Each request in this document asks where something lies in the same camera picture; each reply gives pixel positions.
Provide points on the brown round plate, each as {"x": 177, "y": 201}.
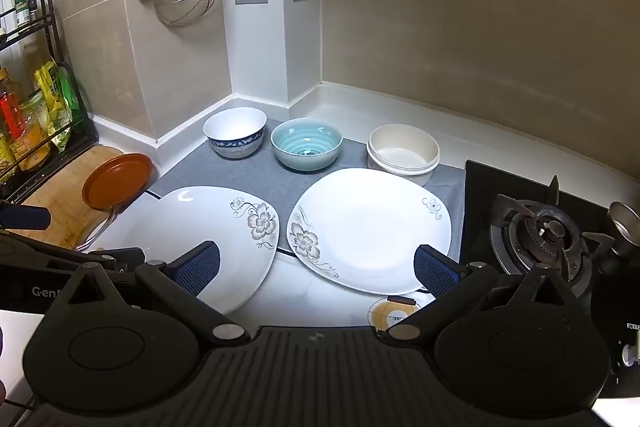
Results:
{"x": 117, "y": 179}

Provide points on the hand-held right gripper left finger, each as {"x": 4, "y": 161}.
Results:
{"x": 200, "y": 269}

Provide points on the wooden cutting board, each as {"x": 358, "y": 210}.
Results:
{"x": 60, "y": 199}

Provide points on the white floral square plate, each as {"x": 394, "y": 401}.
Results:
{"x": 365, "y": 222}
{"x": 200, "y": 217}

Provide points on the stove control knob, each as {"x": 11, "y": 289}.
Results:
{"x": 631, "y": 352}

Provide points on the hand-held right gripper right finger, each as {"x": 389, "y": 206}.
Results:
{"x": 434, "y": 272}

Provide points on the black glass gas stove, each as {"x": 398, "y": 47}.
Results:
{"x": 480, "y": 187}

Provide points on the green capped seasoning bottle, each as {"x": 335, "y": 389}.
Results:
{"x": 24, "y": 7}

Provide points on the gas burner with grate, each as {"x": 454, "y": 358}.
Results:
{"x": 550, "y": 229}

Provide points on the green seasoning packet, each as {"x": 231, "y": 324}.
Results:
{"x": 69, "y": 94}

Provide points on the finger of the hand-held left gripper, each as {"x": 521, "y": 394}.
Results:
{"x": 125, "y": 255}
{"x": 27, "y": 217}

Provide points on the white bowl blue pattern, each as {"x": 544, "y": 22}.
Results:
{"x": 235, "y": 127}

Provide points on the cream round bowl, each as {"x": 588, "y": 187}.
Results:
{"x": 400, "y": 147}

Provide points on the yellow seasoning packet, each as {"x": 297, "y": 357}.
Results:
{"x": 50, "y": 92}

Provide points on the grey counter mat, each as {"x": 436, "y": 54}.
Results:
{"x": 175, "y": 177}

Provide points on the round yellow sticker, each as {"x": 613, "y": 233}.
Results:
{"x": 385, "y": 314}

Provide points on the teal ribbed bowl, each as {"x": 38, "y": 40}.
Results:
{"x": 305, "y": 139}

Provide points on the cooking oil bottle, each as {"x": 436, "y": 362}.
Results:
{"x": 9, "y": 117}

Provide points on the small steel cup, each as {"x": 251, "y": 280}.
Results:
{"x": 625, "y": 227}

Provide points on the glass sauce jar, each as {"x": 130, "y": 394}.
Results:
{"x": 34, "y": 132}

